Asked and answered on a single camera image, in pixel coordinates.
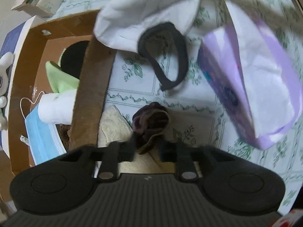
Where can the open cardboard tray box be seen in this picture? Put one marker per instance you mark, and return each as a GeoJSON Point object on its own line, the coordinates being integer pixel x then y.
{"type": "Point", "coordinates": [76, 113]}

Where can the dark purple scrunchie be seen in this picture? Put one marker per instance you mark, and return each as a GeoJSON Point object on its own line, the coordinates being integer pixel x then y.
{"type": "Point", "coordinates": [149, 122]}

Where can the white cloth item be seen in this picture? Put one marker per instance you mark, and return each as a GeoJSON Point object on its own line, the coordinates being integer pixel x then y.
{"type": "Point", "coordinates": [120, 23]}

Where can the black elastic headband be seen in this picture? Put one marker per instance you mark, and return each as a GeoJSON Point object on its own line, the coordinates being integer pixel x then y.
{"type": "Point", "coordinates": [169, 37]}

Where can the white bunny plush toy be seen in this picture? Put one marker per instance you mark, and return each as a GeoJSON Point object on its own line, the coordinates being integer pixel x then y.
{"type": "Point", "coordinates": [5, 62]}

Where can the cream fuzzy cloth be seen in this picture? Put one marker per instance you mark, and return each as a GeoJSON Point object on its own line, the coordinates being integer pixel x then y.
{"type": "Point", "coordinates": [114, 127]}

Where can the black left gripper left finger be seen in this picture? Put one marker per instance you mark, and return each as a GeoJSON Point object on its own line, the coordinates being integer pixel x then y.
{"type": "Point", "coordinates": [114, 154]}

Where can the green patterned tablecloth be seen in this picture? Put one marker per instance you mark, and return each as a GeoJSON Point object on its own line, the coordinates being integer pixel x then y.
{"type": "Point", "coordinates": [198, 116]}

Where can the purple tissue pack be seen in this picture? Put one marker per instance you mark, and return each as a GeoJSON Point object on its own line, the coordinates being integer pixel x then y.
{"type": "Point", "coordinates": [253, 78]}

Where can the light green cloth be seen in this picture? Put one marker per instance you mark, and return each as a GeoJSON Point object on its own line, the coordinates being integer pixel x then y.
{"type": "Point", "coordinates": [60, 81]}

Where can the box with red panel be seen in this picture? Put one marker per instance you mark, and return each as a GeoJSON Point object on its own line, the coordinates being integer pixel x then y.
{"type": "Point", "coordinates": [293, 219]}

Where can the black round cloth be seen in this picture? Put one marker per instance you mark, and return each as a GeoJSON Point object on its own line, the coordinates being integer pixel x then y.
{"type": "Point", "coordinates": [72, 58]}

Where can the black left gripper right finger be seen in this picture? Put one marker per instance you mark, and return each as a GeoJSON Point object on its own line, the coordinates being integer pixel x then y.
{"type": "Point", "coordinates": [179, 154]}

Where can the blue face mask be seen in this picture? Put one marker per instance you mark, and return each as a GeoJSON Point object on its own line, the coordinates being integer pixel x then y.
{"type": "Point", "coordinates": [42, 139]}

